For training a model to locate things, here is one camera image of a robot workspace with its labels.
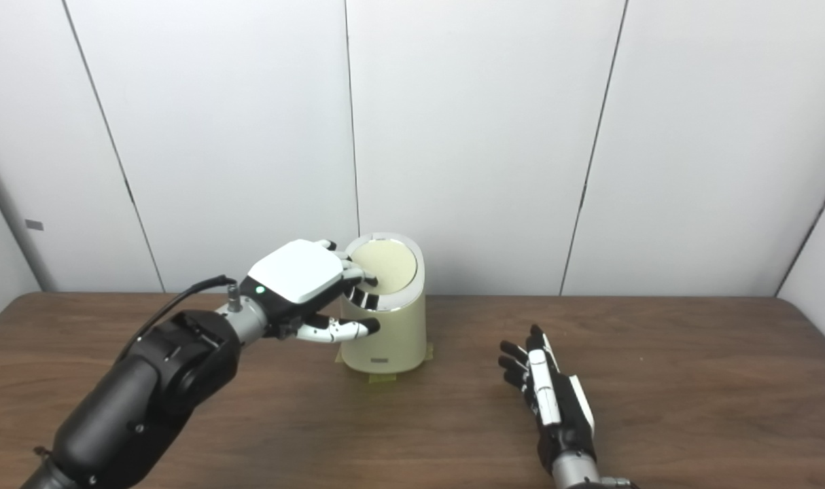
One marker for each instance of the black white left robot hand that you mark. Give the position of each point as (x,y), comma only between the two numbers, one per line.
(297,272)

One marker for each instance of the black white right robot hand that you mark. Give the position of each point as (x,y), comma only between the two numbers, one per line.
(555,407)

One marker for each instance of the cream round bin lid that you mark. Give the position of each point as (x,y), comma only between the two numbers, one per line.
(389,261)

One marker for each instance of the cream-colored bin body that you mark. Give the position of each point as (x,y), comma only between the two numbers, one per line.
(385,336)

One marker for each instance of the yellow tape piece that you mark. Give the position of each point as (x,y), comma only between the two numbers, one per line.
(428,353)
(383,377)

